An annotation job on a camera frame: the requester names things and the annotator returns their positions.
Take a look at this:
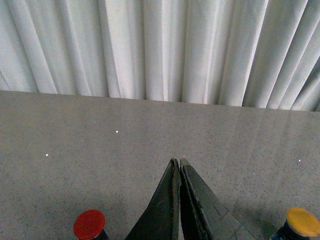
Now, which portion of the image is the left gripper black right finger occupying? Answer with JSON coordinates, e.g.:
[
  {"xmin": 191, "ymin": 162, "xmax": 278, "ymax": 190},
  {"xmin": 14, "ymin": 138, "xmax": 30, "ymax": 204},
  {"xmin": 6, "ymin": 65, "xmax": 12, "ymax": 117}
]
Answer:
[{"xmin": 180, "ymin": 158, "xmax": 253, "ymax": 240}]

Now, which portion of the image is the yellow push button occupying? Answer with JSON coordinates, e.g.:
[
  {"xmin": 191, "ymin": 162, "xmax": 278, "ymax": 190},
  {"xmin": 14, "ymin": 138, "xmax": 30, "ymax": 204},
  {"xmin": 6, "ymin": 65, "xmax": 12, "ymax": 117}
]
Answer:
[{"xmin": 271, "ymin": 206, "xmax": 320, "ymax": 240}]

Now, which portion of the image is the white pleated curtain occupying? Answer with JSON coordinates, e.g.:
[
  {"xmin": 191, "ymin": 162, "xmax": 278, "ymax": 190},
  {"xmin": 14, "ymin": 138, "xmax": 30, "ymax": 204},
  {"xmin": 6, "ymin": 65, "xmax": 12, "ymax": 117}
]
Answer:
[{"xmin": 0, "ymin": 0, "xmax": 320, "ymax": 111}]

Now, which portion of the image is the red push button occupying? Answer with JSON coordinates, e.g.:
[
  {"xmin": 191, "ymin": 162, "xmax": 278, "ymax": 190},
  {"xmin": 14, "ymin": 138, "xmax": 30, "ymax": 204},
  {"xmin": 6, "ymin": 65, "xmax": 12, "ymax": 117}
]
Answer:
[{"xmin": 73, "ymin": 209, "xmax": 109, "ymax": 240}]

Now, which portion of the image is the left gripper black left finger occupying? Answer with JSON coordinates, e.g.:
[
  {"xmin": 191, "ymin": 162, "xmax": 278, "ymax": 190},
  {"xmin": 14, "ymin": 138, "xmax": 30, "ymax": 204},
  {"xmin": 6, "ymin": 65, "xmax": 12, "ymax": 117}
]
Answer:
[{"xmin": 126, "ymin": 158, "xmax": 181, "ymax": 240}]

